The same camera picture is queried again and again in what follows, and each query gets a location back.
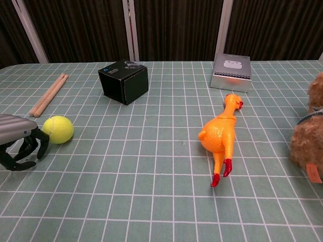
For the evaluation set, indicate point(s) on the yellow tennis ball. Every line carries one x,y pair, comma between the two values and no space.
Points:
59,129

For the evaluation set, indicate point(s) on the yellow rubber chicken toy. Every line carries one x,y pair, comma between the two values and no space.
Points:
218,133

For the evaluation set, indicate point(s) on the wooden stick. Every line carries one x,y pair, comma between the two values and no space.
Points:
46,93
51,97

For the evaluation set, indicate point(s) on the green checkered tablecloth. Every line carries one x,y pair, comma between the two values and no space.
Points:
151,176

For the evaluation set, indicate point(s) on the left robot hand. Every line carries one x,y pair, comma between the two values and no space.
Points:
15,128

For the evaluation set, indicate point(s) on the brown teddy bear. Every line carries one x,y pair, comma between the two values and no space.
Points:
308,141

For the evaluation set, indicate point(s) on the silver earbuds box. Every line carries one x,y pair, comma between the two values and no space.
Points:
232,73

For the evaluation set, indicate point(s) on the white partition frame post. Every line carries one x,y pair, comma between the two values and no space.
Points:
131,30
225,27
31,32

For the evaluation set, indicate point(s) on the black cardboard box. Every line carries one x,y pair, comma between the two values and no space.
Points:
121,83

